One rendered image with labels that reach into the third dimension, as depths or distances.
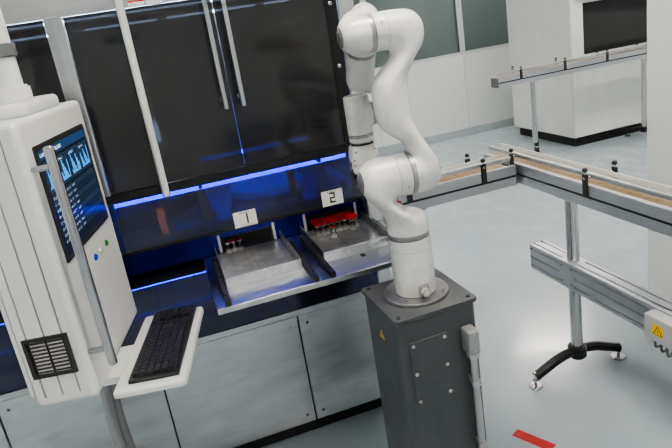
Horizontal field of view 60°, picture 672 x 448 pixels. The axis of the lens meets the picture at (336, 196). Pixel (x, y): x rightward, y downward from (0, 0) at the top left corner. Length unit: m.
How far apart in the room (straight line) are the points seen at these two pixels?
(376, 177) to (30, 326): 0.97
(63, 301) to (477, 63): 6.68
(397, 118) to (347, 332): 1.15
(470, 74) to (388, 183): 6.21
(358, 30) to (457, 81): 6.15
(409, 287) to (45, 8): 1.40
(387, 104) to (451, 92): 6.07
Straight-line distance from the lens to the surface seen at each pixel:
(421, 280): 1.70
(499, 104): 7.99
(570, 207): 2.57
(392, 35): 1.56
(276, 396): 2.52
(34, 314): 1.70
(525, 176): 2.70
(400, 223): 1.62
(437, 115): 7.56
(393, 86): 1.56
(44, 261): 1.63
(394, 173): 1.58
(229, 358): 2.39
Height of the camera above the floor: 1.66
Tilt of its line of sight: 16 degrees down
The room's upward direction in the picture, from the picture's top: 9 degrees counter-clockwise
